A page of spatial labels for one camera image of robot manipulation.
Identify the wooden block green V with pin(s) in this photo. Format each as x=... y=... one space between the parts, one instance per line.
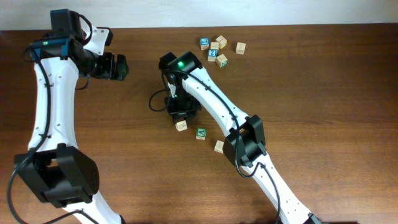
x=201 y=133

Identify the plain wooden block far right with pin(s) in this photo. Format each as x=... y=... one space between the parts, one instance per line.
x=240 y=48

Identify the wooden block blue top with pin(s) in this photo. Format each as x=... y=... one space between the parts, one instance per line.
x=204 y=43

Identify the wooden block dark green side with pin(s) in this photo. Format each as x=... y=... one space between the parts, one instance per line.
x=214 y=46

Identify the wooden block blue 2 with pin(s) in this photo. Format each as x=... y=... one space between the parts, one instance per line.
x=212 y=55

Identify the wooden block J green N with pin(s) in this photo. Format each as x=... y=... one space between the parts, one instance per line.
x=221 y=60

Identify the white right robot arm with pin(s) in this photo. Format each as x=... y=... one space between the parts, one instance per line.
x=190 y=88

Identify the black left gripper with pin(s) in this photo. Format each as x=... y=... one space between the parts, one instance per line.
x=107 y=71

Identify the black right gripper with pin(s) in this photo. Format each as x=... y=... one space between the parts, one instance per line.
x=178 y=112

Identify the wooden block number 8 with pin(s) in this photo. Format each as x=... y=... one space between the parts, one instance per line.
x=219 y=146

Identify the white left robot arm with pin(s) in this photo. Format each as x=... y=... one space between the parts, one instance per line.
x=54 y=168

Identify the wooden block yellow side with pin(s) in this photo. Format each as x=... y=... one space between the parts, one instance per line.
x=221 y=41

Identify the wooden block red Q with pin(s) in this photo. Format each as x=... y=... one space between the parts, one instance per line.
x=181 y=125

